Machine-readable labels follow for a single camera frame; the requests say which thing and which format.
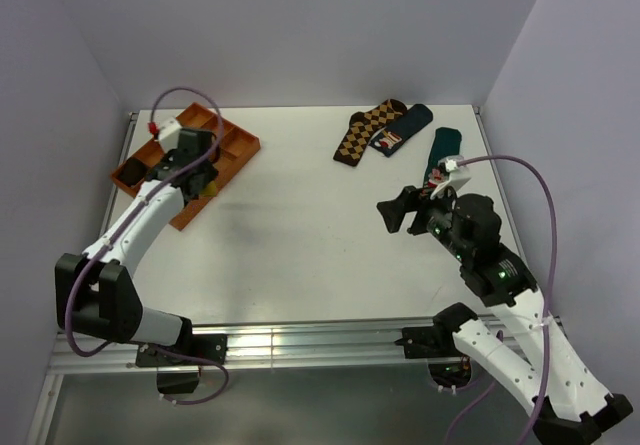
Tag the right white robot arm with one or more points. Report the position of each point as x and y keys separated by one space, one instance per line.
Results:
x=566 y=402

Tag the yellow sock with character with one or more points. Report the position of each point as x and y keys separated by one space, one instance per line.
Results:
x=209 y=191

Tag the brown argyle sock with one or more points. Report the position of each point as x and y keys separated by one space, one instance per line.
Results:
x=363 y=126

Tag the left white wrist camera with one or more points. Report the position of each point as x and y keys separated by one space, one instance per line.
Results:
x=165 y=133

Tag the navy sock with pattern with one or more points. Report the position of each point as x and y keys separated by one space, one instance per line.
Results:
x=393 y=136

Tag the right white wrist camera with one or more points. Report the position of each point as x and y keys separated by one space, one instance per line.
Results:
x=448 y=173

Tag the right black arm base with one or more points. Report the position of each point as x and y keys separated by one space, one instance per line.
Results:
x=447 y=366

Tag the aluminium frame rail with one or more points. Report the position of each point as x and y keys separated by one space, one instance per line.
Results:
x=266 y=346

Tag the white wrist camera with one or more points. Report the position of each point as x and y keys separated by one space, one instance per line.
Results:
x=165 y=133
x=448 y=173

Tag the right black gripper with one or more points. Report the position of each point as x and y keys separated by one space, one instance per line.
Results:
x=410 y=198

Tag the rolled dark sock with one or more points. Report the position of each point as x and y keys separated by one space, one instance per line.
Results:
x=132 y=172

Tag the orange compartment tray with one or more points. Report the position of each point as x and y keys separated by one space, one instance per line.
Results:
x=237 y=147

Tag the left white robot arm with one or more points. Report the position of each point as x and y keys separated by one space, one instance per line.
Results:
x=95 y=293

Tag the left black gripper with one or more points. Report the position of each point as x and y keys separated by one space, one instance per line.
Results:
x=211 y=170

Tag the dark green santa sock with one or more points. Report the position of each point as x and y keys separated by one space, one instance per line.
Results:
x=446 y=143

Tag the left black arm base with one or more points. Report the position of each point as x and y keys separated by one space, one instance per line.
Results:
x=180 y=368

